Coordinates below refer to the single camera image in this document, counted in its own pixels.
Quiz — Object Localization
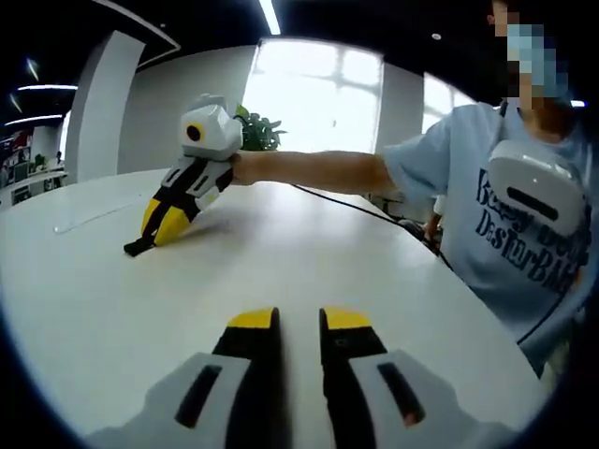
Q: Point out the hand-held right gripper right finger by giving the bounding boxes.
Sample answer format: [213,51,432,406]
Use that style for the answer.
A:
[319,306,516,449]

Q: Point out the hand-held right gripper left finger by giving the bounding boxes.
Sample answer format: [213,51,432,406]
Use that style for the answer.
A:
[88,306,285,449]

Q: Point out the person's left hand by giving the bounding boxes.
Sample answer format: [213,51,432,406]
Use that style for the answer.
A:
[227,150,263,187]

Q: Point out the green potted plant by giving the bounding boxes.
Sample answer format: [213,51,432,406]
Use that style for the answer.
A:
[233,103,288,152]

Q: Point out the large bright window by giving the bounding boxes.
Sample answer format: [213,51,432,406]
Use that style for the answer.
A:
[240,36,386,156]

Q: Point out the white square pillar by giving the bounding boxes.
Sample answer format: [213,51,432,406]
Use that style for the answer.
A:
[64,29,145,185]

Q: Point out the bright ceiling light strip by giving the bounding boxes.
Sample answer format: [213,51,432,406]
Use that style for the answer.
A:
[257,0,283,36]

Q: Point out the long white counter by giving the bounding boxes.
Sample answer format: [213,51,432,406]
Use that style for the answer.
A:
[0,169,70,208]

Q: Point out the thin ceiling light strip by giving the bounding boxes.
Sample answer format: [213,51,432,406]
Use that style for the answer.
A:
[15,83,80,93]
[3,113,66,128]

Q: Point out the background display shelves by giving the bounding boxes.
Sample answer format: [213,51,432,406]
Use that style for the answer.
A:
[0,128,66,175]

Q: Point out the person in blue t-shirt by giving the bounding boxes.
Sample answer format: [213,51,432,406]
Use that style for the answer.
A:
[382,102,596,378]

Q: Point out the narrow bright window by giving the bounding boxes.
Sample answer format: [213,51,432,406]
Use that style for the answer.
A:
[420,72,479,138]

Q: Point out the white chest-worn device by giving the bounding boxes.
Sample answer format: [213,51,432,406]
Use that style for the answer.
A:
[485,138,587,239]

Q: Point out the person's head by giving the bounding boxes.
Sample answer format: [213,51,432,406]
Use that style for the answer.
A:
[486,0,582,138]

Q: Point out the black cable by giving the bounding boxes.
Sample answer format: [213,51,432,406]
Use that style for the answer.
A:
[291,182,459,273]

